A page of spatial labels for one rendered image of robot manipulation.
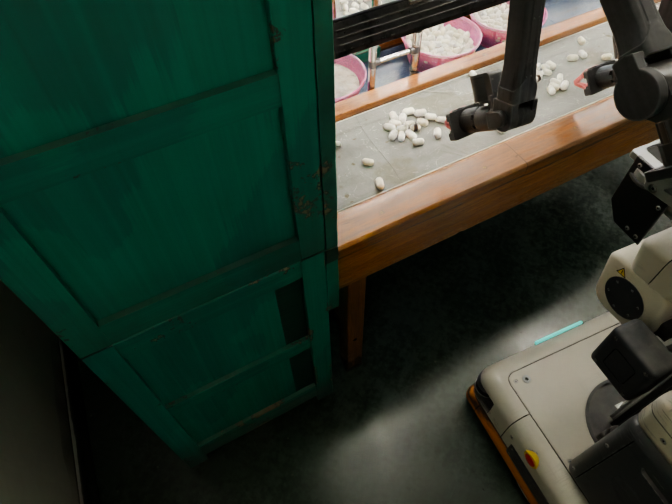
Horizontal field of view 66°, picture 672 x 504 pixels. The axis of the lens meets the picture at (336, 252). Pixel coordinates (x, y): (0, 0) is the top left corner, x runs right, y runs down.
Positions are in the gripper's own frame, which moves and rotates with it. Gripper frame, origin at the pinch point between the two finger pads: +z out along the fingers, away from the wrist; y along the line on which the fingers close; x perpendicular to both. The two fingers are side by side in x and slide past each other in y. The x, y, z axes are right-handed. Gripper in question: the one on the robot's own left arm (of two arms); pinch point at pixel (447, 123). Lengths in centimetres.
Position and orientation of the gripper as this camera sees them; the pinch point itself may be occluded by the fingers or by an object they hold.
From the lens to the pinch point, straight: 137.1
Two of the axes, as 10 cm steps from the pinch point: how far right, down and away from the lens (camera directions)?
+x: 3.1, 9.1, 2.7
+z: -3.6, -1.5, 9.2
